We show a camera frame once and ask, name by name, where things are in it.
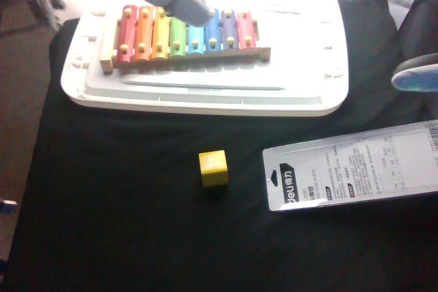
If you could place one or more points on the rainbow wooden hand piano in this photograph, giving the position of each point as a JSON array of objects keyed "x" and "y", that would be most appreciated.
[{"x": 178, "y": 37}]

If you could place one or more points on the white tray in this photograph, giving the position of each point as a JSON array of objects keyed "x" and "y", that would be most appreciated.
[{"x": 205, "y": 100}]

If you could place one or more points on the yellow wooden cube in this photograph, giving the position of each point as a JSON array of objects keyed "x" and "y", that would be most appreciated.
[{"x": 214, "y": 169}]

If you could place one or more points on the black table cloth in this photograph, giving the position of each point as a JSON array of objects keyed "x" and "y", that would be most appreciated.
[{"x": 137, "y": 220}]

